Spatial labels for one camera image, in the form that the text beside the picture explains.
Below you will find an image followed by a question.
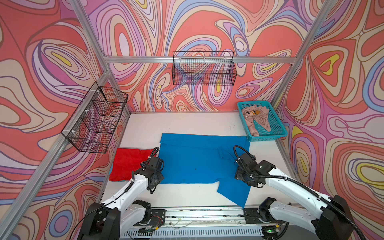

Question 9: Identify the blue t shirt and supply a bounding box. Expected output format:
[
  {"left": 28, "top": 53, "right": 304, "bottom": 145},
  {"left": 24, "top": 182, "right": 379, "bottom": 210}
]
[{"left": 159, "top": 133, "right": 251, "bottom": 207}]

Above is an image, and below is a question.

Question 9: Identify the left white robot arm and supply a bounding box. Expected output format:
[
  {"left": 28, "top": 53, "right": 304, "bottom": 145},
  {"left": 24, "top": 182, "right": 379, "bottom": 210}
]
[{"left": 76, "top": 147, "right": 164, "bottom": 240}]

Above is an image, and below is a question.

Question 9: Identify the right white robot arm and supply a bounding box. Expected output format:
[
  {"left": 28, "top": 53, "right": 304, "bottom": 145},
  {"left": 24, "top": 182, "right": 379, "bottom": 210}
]
[{"left": 233, "top": 145, "right": 366, "bottom": 240}]

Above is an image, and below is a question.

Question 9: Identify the folded red t shirt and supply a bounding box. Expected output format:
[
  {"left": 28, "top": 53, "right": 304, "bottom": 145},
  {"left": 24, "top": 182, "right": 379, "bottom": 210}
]
[{"left": 109, "top": 148, "right": 152, "bottom": 182}]

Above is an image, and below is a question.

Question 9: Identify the teal plastic laundry basket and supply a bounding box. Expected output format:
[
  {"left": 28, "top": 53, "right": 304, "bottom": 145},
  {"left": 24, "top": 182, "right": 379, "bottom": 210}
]
[{"left": 237, "top": 101, "right": 288, "bottom": 142}]

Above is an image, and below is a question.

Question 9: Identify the beige t shirt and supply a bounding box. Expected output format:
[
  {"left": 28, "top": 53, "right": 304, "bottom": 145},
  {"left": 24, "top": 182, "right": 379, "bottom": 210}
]
[{"left": 242, "top": 105, "right": 271, "bottom": 137}]

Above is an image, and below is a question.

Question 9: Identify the aluminium horizontal back bar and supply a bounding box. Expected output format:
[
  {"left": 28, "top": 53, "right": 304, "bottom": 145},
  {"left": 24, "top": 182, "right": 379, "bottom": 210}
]
[{"left": 104, "top": 56, "right": 299, "bottom": 64}]

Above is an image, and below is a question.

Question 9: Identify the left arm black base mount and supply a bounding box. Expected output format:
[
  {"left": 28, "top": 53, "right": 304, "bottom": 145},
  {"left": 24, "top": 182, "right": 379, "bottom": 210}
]
[{"left": 133, "top": 200, "right": 166, "bottom": 228}]

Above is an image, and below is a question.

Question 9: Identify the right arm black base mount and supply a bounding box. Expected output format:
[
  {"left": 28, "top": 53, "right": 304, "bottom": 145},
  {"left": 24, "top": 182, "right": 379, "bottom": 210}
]
[{"left": 239, "top": 197, "right": 284, "bottom": 224}]

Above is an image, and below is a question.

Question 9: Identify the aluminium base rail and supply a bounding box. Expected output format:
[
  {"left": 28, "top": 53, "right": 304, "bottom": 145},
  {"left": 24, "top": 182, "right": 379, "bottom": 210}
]
[{"left": 74, "top": 203, "right": 334, "bottom": 240}]

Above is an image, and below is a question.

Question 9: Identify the black wire basket left wall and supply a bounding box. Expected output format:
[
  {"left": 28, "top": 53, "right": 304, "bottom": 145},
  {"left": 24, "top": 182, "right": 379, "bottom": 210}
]
[{"left": 61, "top": 83, "right": 128, "bottom": 154}]

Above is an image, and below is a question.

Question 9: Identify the black wire basket wall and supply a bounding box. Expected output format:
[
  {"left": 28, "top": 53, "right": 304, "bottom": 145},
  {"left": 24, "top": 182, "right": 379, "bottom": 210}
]
[
  {"left": 172, "top": 51, "right": 238, "bottom": 86},
  {"left": 61, "top": 83, "right": 128, "bottom": 154}
]

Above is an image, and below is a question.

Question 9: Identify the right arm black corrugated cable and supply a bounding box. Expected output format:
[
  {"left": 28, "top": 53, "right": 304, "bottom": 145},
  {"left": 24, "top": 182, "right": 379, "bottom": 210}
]
[{"left": 233, "top": 145, "right": 367, "bottom": 240}]

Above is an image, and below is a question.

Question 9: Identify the aluminium left frame post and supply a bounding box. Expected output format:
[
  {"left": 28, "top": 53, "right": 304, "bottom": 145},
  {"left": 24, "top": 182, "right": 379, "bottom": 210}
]
[{"left": 1, "top": 1, "right": 128, "bottom": 240}]

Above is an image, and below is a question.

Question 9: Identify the black wire basket back wall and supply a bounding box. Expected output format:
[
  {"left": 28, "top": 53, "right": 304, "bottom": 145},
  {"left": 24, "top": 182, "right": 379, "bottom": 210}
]
[{"left": 172, "top": 51, "right": 238, "bottom": 86}]

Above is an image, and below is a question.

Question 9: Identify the aluminium frame corner post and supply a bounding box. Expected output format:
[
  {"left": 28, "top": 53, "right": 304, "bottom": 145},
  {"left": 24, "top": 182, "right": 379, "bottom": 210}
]
[{"left": 271, "top": 0, "right": 337, "bottom": 108}]

